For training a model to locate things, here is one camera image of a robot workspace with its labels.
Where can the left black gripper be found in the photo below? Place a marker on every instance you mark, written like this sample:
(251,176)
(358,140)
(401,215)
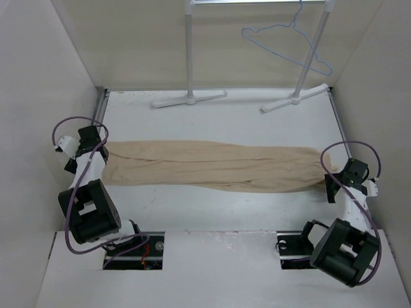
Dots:
(70,165)

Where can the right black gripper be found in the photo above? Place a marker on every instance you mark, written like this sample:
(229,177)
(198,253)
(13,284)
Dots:
(330,191)

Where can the beige trousers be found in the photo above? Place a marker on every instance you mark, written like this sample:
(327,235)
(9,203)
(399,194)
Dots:
(215,165)

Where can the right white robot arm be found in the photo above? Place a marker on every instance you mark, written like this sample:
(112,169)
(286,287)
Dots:
(347,248)

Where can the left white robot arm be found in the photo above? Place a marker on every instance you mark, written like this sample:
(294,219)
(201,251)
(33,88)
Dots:
(93,216)

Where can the white clothes rack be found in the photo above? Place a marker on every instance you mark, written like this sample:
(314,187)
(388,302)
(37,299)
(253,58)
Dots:
(190,98)

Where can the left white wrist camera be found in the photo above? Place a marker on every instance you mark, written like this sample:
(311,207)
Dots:
(68,145)

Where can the blue wire hanger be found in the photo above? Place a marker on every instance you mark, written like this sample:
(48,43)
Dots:
(288,41)

